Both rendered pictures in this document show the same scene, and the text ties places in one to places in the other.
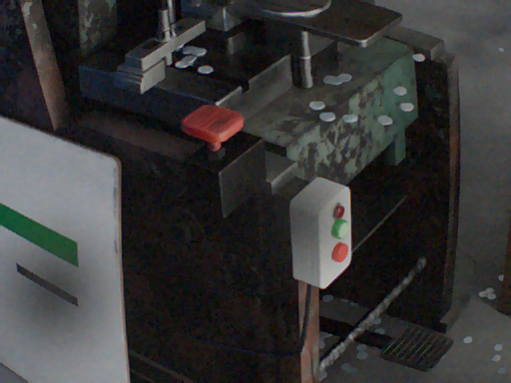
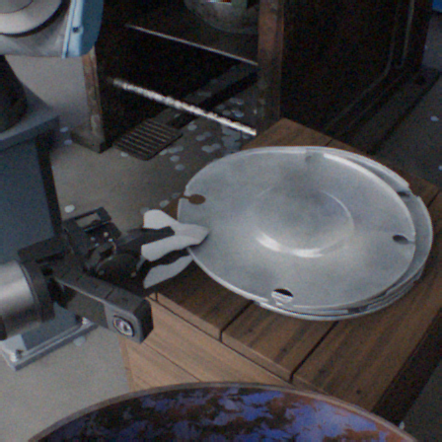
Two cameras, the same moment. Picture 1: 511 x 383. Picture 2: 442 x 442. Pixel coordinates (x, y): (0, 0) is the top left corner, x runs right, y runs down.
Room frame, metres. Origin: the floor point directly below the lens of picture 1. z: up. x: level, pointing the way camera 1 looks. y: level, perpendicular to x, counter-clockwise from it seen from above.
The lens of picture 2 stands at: (1.60, -1.36, 0.90)
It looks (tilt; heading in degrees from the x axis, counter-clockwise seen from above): 42 degrees down; 87
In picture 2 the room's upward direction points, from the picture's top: straight up
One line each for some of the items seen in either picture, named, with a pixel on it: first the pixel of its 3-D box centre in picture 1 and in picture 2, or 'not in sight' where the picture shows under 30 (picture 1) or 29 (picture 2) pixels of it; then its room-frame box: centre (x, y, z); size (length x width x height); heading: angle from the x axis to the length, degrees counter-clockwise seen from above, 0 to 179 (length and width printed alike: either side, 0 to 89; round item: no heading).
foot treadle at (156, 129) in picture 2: (315, 321); (215, 100); (1.65, -0.09, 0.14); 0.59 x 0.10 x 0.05; 51
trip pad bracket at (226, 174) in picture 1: (229, 203); not in sight; (1.35, 0.04, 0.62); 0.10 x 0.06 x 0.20; 141
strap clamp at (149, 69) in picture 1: (161, 38); not in sight; (1.61, 0.12, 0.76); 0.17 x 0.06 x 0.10; 141
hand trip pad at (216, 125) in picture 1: (214, 143); not in sight; (1.34, 0.05, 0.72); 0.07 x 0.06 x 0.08; 51
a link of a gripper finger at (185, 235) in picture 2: not in sight; (164, 227); (1.56, -0.83, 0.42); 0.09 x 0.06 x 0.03; 30
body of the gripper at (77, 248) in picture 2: not in sight; (78, 268); (1.47, -0.88, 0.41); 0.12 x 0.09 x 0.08; 30
